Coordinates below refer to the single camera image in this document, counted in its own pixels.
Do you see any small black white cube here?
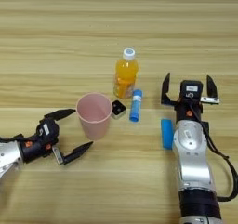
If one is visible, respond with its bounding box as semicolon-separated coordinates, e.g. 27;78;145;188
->
111;99;127;120

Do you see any blue rectangular block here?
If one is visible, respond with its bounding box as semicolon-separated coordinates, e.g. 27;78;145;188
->
160;118;175;151

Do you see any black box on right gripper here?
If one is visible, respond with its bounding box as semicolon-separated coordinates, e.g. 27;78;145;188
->
179;79;205;100

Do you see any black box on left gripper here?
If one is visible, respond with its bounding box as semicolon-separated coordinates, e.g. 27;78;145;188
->
35;118;60;143

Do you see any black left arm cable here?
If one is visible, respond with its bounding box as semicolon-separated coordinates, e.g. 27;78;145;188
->
0;133;25;143

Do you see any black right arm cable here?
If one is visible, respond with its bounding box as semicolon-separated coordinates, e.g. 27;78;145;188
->
188;102;238;203

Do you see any pink plastic cup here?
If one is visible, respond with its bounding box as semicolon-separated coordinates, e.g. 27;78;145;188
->
75;92;113;141

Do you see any blue glue stick tube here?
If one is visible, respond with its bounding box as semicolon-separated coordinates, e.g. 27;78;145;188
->
128;88;143;123

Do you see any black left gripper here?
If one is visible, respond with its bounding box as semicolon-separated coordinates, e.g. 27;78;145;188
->
20;108;94;166

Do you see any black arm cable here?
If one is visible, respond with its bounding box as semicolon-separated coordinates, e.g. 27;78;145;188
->
0;133;25;143
188;102;238;203

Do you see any orange juice bottle white cap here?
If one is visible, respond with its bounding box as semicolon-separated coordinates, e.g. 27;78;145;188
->
112;47;139;99

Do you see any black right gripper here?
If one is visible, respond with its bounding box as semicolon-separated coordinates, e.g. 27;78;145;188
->
161;72;221;124

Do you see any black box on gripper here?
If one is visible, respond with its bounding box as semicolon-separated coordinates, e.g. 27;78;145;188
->
35;118;60;143
179;79;205;100

